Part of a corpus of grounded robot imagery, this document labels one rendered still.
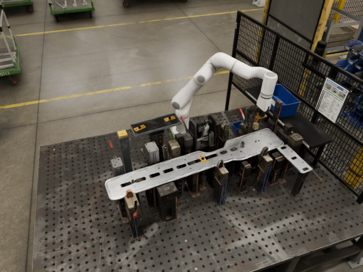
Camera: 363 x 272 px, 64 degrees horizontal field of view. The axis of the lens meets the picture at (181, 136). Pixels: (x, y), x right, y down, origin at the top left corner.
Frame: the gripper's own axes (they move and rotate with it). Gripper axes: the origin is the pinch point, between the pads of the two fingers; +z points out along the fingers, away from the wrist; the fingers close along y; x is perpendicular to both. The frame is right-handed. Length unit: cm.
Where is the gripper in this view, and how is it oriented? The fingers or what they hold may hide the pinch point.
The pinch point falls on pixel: (261, 113)
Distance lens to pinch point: 219.4
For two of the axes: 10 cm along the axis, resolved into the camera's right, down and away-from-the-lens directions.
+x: 9.1, -2.7, 3.2
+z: -0.1, 7.5, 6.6
